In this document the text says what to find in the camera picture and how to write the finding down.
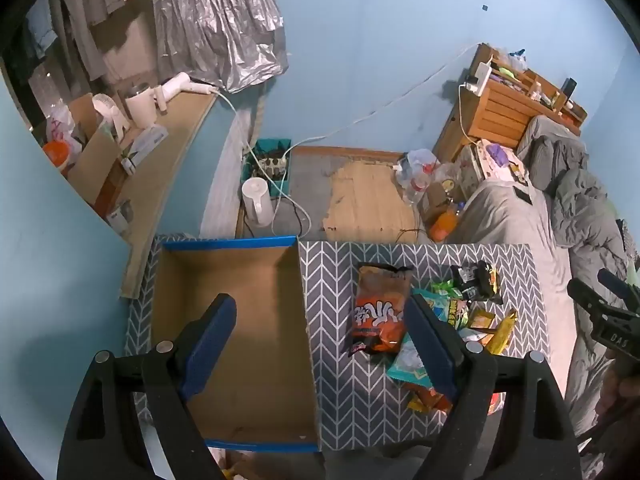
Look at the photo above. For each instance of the silver foil curtain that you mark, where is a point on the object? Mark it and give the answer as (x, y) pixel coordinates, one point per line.
(220, 20)

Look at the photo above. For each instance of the grey duvet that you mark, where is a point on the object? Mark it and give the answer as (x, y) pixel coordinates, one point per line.
(575, 195)

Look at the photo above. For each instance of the black and yellow snack packet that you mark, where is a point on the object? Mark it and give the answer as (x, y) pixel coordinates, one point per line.
(491, 280)

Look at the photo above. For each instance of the long yellow snack packet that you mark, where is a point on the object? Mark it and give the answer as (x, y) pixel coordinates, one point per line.
(502, 332)

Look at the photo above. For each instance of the orange yellow snack packet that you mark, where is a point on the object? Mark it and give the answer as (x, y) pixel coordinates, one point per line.
(425, 399)

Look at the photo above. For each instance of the hanging grey clothes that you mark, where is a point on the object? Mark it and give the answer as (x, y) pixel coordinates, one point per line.
(90, 10)

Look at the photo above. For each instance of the grey bed sheet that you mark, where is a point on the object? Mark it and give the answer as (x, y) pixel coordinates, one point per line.
(500, 215)

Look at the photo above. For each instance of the white hair dryer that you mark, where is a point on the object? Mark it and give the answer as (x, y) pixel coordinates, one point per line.
(177, 85)

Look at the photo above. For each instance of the printed pillow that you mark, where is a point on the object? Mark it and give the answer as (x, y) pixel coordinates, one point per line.
(495, 160)

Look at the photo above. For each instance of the clear bag of bottles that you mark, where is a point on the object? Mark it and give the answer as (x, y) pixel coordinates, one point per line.
(417, 172)

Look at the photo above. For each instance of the small tin can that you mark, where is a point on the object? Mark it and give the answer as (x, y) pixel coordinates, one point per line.
(120, 216)

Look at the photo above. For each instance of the light teal snack packet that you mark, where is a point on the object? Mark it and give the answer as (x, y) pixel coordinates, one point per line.
(407, 367)

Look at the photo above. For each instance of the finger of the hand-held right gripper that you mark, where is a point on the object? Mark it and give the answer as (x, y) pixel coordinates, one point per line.
(582, 296)
(614, 281)

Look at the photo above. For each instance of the small white fan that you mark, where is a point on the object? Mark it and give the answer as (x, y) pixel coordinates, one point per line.
(112, 112)

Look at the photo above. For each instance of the teal storage basket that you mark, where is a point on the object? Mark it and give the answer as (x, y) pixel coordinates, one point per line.
(252, 175)

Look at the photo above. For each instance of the red orange snack packet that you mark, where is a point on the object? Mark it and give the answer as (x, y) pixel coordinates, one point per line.
(495, 404)

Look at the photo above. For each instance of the black phone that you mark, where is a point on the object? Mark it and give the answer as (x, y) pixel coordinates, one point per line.
(524, 196)

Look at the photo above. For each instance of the green snack bag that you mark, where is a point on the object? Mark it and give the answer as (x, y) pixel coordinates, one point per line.
(447, 290)

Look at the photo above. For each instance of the white cylindrical cup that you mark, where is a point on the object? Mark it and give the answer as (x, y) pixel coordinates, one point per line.
(141, 107)

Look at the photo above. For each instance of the open brown cardboard box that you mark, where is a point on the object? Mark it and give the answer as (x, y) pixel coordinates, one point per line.
(97, 155)

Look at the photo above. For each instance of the wooden windowsill board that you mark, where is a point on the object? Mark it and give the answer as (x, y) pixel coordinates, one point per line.
(160, 190)

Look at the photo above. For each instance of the tissue box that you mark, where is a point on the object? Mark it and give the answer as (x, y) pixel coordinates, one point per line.
(145, 147)

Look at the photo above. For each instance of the white electric kettle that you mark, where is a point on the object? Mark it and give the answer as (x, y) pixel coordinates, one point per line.
(257, 202)

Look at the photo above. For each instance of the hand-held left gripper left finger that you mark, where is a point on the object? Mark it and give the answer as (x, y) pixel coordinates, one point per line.
(210, 345)

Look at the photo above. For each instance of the flat cardboard sheet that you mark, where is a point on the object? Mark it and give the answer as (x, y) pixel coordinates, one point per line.
(375, 205)

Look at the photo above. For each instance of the person's right hand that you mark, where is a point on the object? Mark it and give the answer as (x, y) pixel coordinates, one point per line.
(622, 390)

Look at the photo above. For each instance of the orange lidded container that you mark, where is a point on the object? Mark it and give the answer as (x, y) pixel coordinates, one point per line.
(56, 154)

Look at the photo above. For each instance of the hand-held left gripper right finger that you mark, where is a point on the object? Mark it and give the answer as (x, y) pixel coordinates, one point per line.
(430, 347)

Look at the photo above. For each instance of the power strip in basket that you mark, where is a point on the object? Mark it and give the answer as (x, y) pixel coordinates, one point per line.
(272, 165)

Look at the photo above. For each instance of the small yellow snack packet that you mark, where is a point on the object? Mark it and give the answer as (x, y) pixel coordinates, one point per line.
(481, 321)

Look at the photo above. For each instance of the white plastic bag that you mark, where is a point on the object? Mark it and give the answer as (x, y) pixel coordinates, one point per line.
(62, 122)

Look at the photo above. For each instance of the white wall power strip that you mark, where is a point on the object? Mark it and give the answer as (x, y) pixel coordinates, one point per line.
(479, 77)

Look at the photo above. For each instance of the large orange snack bag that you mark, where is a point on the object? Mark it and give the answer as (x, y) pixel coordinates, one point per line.
(377, 310)

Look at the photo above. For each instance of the wooden headboard shelf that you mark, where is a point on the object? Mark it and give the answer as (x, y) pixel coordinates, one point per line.
(500, 110)

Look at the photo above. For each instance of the blue-edged cardboard box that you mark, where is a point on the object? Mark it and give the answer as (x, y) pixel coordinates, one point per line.
(240, 340)

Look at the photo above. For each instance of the grey chevron tablecloth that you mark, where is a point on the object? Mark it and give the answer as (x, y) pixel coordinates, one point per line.
(335, 400)

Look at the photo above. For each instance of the orange drink bottle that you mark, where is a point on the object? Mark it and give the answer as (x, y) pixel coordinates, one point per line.
(445, 225)

